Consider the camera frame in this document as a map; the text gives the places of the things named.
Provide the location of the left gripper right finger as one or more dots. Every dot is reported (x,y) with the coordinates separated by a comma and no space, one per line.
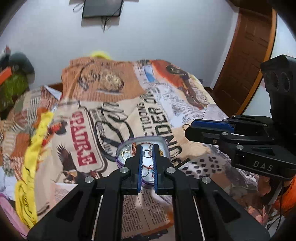
(202,209)

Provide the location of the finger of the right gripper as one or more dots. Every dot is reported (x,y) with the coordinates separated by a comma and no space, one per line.
(219,125)
(205,135)

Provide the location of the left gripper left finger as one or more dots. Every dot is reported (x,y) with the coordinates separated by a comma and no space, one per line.
(93,209)

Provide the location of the purple heart-shaped tin box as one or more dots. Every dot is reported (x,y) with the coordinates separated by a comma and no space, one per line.
(147,163)

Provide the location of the person's right hand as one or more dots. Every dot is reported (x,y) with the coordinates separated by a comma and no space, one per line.
(285,203)

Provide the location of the yellow cloth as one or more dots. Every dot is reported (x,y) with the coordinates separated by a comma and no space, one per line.
(25,188)

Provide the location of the brown wooden door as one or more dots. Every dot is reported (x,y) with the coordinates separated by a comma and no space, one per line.
(251,45)

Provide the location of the pink object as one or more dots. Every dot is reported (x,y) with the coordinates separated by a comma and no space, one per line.
(13,217)

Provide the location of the newspaper print bed blanket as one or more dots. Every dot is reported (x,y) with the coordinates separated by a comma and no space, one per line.
(105,103)

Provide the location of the striped patchwork cloth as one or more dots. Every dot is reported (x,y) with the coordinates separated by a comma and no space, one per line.
(20,125)

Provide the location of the yellow object behind bed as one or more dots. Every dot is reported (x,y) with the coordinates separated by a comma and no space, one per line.
(100,54)

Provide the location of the green patterned cloth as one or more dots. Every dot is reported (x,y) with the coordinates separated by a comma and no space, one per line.
(15,85)

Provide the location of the orange box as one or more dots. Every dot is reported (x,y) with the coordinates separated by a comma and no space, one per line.
(5,74)

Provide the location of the small black wall monitor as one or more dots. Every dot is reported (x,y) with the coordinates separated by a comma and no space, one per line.
(101,8)

